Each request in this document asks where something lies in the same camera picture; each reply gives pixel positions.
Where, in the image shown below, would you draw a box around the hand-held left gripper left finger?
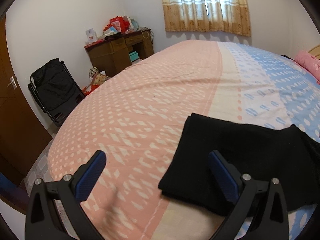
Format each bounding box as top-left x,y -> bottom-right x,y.
25,150 -> 107,240

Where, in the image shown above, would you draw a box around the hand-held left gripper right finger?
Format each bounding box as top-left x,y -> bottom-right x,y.
208,150 -> 297,240

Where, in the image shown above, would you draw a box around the black pants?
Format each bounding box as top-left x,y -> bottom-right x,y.
158,113 -> 320,217

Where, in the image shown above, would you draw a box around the brown wooden door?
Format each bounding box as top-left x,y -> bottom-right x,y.
0,12 -> 53,188

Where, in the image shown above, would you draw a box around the bed with pink-blue sheet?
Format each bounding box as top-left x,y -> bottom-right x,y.
47,39 -> 320,240

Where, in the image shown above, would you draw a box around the black folding chair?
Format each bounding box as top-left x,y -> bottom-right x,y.
27,58 -> 86,127

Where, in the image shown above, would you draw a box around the floral bag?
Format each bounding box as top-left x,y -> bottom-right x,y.
89,67 -> 110,92

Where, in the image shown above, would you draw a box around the brown wooden desk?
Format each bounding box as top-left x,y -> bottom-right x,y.
84,29 -> 155,78

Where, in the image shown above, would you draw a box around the white box with red print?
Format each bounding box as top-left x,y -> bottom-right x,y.
85,28 -> 97,42

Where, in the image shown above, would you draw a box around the pink floral pillow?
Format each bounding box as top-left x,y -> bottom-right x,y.
294,50 -> 320,85

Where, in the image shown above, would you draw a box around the red gift bag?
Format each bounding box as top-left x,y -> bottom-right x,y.
109,16 -> 129,33

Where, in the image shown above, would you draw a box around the cream and wood headboard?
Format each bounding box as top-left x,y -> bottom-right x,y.
309,44 -> 320,59

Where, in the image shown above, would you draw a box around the yellow and white window curtain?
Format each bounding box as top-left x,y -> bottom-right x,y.
158,0 -> 251,37

